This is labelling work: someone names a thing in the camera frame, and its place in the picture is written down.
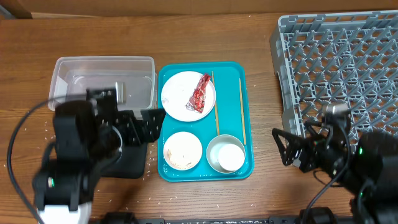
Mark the white round plate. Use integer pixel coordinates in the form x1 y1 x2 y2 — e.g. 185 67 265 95
160 71 216 122

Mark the teal plastic tray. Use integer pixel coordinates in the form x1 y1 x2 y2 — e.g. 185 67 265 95
157 62 254 182

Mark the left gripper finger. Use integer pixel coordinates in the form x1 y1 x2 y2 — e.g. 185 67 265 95
132 118 160 146
141 108 166 124

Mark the black square tray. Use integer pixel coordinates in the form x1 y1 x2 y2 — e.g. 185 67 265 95
101 143 147 179

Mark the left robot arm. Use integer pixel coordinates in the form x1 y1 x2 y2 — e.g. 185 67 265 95
32 99 166 223

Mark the wooden chopstick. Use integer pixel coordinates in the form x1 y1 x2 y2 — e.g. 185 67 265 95
211 71 220 136
239 79 246 146

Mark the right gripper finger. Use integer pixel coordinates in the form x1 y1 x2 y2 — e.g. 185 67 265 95
304 120 323 139
272 128 303 166

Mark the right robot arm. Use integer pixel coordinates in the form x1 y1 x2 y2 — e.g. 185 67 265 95
272 118 397 223

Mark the grey-white bowl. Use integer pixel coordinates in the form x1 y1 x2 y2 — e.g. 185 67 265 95
206 134 246 174

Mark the pink bowl with rice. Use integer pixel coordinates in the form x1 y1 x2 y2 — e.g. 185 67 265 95
163 131 203 171

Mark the grey dishwasher rack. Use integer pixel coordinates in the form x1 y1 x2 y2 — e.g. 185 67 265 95
270 10 397 146

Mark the left wooden chopstick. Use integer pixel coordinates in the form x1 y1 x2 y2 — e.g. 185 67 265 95
211 71 220 136

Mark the clear plastic bin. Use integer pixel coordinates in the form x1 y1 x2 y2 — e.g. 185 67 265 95
48 56 157 119

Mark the white paper cup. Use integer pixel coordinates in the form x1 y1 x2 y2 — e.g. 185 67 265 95
218 144 245 172

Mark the red snack wrapper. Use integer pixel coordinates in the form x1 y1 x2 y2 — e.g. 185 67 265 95
186 74 211 113

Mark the right wooden chopstick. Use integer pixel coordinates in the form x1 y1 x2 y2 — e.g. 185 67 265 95
239 79 246 146

